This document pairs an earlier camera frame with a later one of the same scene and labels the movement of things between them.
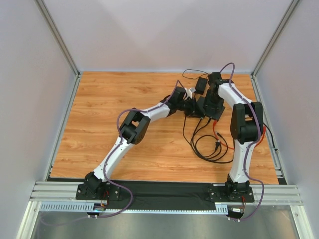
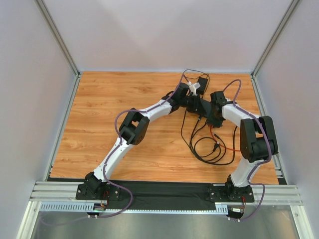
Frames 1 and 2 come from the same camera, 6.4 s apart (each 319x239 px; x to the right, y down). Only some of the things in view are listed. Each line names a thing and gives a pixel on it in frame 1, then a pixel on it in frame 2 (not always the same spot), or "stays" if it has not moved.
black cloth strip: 162,195 stays
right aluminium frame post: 286,16 stays
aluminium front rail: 65,192 stays
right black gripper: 213,110 -> 214,113
